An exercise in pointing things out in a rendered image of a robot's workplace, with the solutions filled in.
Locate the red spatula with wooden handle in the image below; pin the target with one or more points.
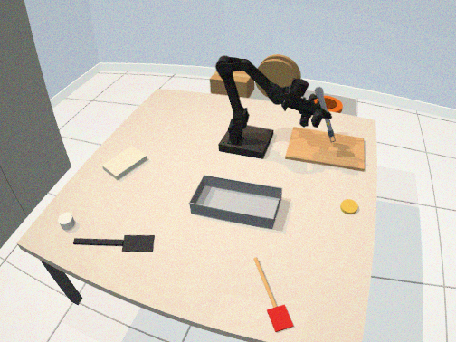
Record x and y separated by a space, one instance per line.
279 316

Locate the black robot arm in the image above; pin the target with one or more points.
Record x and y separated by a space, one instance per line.
226 66

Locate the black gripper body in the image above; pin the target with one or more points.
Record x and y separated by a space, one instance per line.
310 107

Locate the white short cylinder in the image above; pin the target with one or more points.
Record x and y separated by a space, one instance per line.
66 221

